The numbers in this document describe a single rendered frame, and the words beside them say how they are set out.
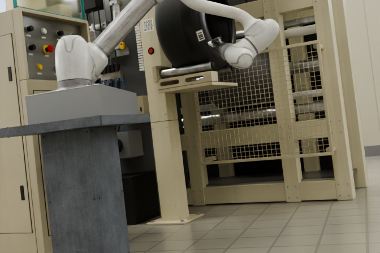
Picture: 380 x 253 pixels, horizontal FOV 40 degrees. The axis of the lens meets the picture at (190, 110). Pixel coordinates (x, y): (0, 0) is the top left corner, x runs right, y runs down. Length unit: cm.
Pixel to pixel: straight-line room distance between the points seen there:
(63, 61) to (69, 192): 58
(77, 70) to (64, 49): 11
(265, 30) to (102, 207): 109
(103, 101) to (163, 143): 104
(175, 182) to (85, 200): 100
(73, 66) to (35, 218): 84
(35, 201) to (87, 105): 73
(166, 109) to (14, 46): 96
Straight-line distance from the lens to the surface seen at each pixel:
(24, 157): 277
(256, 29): 245
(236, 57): 238
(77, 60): 238
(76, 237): 235
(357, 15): 638
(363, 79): 630
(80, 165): 228
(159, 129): 319
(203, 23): 291
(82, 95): 223
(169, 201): 321
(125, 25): 262
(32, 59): 287
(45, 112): 233
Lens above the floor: 56
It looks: 2 degrees up
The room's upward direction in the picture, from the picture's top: 7 degrees counter-clockwise
